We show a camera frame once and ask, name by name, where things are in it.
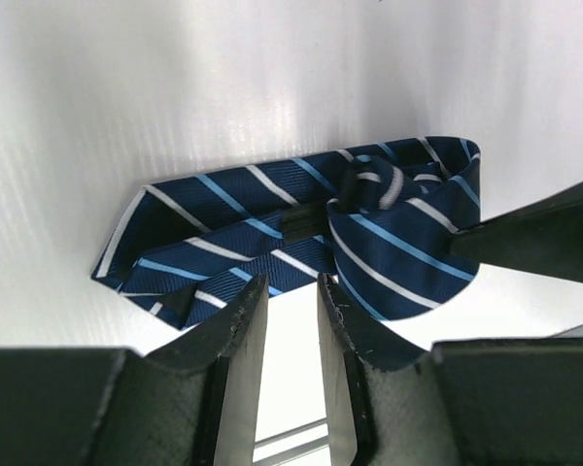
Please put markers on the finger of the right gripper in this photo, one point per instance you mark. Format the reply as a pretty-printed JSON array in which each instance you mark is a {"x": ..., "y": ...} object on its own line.
[{"x": 544, "y": 238}]

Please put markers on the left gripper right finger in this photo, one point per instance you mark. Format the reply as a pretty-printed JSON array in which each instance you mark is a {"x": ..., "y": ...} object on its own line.
[{"x": 472, "y": 402}]

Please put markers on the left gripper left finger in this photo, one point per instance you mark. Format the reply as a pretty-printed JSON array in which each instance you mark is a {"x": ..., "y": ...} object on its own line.
[{"x": 191, "y": 402}]

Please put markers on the navy blue striped tie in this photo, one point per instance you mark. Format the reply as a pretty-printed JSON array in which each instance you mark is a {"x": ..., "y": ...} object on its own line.
[{"x": 380, "y": 218}]

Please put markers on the aluminium front rail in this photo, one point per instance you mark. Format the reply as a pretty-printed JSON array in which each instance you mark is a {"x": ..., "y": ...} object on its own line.
[{"x": 310, "y": 438}]

